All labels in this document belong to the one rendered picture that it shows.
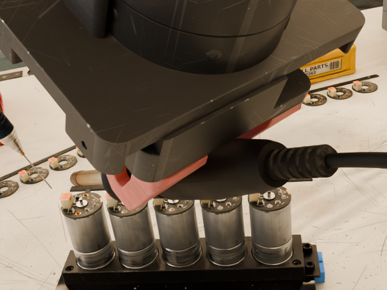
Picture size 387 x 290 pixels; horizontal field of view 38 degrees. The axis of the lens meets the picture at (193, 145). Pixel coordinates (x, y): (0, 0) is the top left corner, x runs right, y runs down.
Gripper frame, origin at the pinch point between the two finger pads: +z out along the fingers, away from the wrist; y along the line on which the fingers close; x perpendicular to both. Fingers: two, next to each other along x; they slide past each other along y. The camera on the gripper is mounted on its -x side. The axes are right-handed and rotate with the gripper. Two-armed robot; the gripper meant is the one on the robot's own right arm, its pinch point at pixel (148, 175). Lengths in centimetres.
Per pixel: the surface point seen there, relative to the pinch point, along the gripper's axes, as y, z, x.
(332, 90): -30.4, 17.2, -6.6
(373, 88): -34.1, 16.8, -4.3
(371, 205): -18.4, 11.8, 5.1
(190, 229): -4.6, 9.1, 0.1
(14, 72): -13, 36, -39
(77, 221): 0.3, 10.1, -4.3
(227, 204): -6.3, 7.0, 0.8
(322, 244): -12.8, 11.8, 5.2
